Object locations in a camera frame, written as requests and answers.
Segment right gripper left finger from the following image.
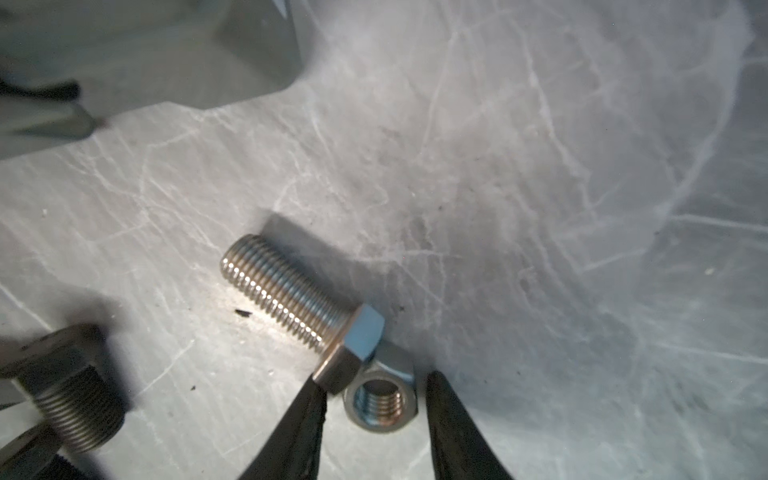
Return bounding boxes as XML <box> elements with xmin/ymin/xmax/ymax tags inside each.
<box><xmin>239</xmin><ymin>377</ymin><xmax>327</xmax><ymax>480</ymax></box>

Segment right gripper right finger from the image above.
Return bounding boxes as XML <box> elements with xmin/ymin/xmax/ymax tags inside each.
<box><xmin>426</xmin><ymin>370</ymin><xmax>513</xmax><ymax>480</ymax></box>

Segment silver hex nut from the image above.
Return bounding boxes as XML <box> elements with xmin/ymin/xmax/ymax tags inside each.
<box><xmin>343</xmin><ymin>341</ymin><xmax>418</xmax><ymax>433</ymax></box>

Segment silver hex bolt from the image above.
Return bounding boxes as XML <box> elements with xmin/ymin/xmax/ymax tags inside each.
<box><xmin>220</xmin><ymin>234</ymin><xmax>385</xmax><ymax>395</ymax></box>

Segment black hex bolt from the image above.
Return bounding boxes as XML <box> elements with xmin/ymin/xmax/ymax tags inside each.
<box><xmin>1</xmin><ymin>324</ymin><xmax>127</xmax><ymax>454</ymax></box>
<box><xmin>1</xmin><ymin>423</ymin><xmax>90</xmax><ymax>480</ymax></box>

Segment grey plastic organizer box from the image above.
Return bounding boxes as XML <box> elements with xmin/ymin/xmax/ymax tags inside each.
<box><xmin>1</xmin><ymin>1</ymin><xmax>302</xmax><ymax>158</ymax></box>

